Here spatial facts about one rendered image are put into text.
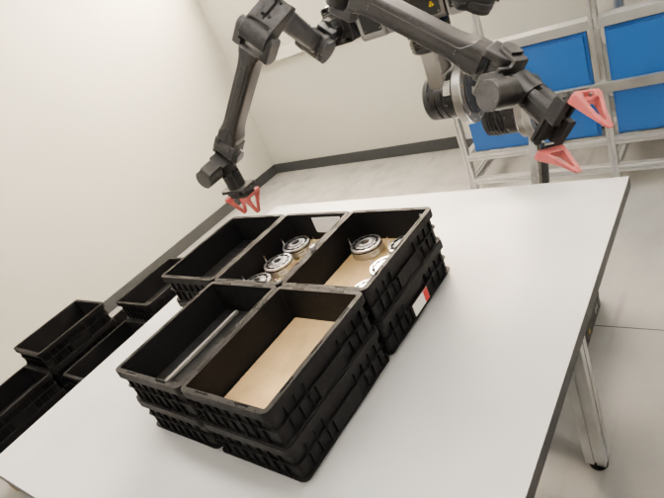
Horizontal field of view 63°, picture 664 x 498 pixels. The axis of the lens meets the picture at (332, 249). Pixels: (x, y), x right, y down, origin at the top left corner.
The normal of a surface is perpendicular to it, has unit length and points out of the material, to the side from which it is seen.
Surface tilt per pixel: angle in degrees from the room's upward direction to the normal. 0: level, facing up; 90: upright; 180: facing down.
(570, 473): 0
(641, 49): 90
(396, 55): 90
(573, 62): 90
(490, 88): 72
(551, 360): 0
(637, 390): 0
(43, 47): 90
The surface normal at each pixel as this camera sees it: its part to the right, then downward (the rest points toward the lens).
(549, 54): -0.51, 0.57
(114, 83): 0.78, -0.01
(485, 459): -0.37, -0.82
